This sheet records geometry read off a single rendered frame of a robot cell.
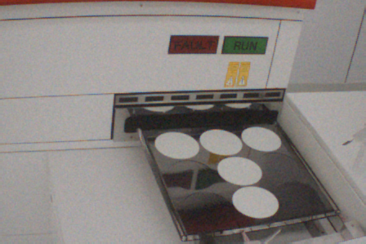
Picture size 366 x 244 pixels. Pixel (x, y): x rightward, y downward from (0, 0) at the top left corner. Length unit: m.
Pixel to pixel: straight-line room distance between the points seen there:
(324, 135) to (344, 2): 2.13
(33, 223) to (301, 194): 0.73
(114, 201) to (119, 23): 0.39
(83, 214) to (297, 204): 0.46
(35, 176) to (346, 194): 0.77
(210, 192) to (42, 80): 0.44
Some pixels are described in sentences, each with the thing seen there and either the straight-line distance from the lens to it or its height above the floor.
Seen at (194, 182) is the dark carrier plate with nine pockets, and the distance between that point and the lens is 1.14.
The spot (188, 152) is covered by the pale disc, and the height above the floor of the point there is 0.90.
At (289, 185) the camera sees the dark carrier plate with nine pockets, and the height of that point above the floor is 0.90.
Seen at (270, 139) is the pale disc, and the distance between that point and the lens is 1.32.
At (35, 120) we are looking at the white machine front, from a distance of 1.25.
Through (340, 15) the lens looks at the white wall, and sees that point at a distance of 3.37.
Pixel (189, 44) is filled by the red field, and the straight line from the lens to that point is 1.23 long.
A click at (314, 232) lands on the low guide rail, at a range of 1.19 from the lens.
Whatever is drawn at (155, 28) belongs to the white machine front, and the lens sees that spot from 1.19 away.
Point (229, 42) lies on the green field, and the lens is 1.26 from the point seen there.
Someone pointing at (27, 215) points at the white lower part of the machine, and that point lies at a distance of 1.45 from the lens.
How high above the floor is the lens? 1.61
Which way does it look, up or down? 32 degrees down
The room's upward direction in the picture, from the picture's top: 9 degrees clockwise
